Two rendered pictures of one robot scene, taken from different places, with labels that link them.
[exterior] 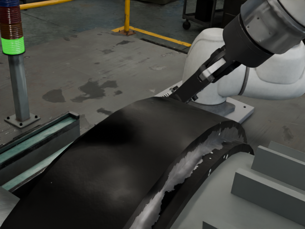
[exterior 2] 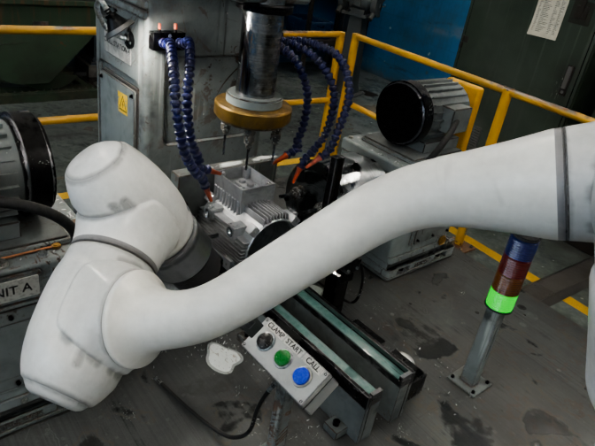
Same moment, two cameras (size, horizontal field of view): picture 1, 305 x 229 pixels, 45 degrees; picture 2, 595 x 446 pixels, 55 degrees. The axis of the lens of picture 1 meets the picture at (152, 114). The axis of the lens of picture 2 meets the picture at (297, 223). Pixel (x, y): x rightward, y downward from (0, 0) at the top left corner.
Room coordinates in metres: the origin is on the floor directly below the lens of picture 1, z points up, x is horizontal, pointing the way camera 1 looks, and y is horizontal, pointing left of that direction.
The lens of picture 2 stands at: (0.82, -0.74, 1.73)
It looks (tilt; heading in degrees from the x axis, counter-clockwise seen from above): 28 degrees down; 105
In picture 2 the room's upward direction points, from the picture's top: 10 degrees clockwise
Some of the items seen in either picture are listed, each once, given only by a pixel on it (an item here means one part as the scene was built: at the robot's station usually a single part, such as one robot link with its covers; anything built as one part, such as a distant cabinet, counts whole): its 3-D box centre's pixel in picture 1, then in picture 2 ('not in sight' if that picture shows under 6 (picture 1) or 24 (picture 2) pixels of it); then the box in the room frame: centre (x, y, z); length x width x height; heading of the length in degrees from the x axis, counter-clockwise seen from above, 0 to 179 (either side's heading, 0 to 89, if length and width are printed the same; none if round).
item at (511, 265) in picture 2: (9, 12); (514, 264); (1.01, 0.41, 1.14); 0.06 x 0.06 x 0.04
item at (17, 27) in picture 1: (11, 28); (508, 280); (1.01, 0.41, 1.10); 0.06 x 0.06 x 0.04
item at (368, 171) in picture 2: not in sight; (344, 197); (0.56, 0.72, 1.04); 0.41 x 0.25 x 0.25; 59
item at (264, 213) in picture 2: not in sight; (249, 230); (0.39, 0.44, 1.01); 0.20 x 0.19 x 0.19; 149
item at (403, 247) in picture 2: not in sight; (399, 197); (0.70, 0.95, 0.99); 0.35 x 0.31 x 0.37; 59
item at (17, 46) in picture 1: (12, 44); (501, 297); (1.01, 0.41, 1.05); 0.06 x 0.06 x 0.04
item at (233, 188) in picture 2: not in sight; (243, 189); (0.36, 0.46, 1.11); 0.12 x 0.11 x 0.07; 149
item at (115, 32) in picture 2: not in sight; (120, 27); (0.07, 0.36, 1.46); 0.18 x 0.11 x 0.13; 149
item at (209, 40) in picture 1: (213, 63); not in sight; (1.13, -0.18, 0.99); 0.18 x 0.16 x 0.22; 88
